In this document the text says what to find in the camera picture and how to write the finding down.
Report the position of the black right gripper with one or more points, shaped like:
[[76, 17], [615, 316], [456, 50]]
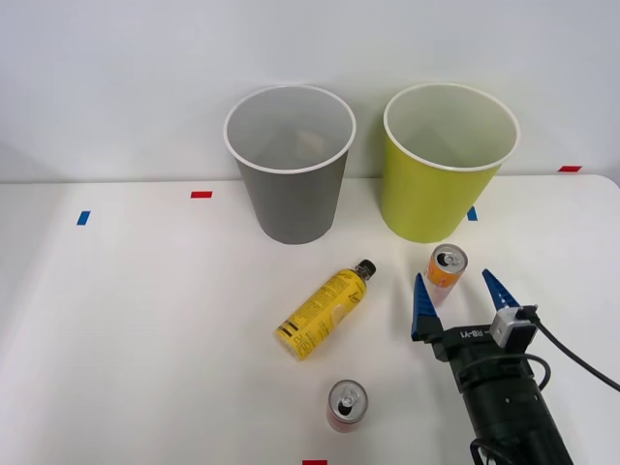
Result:
[[472, 346]]

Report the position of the orange drink can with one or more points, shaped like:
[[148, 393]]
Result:
[[442, 276]]

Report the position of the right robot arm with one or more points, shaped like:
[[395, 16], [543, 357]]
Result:
[[513, 402]]

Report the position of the yellow-green plastic waste bin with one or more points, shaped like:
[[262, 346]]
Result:
[[431, 198]]

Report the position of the yellow plastic bottle black cap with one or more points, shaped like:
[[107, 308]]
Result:
[[322, 312]]

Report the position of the red drink can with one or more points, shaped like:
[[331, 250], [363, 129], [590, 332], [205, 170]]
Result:
[[346, 407]]

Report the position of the grey plastic waste bin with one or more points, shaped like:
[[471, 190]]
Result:
[[290, 203]]

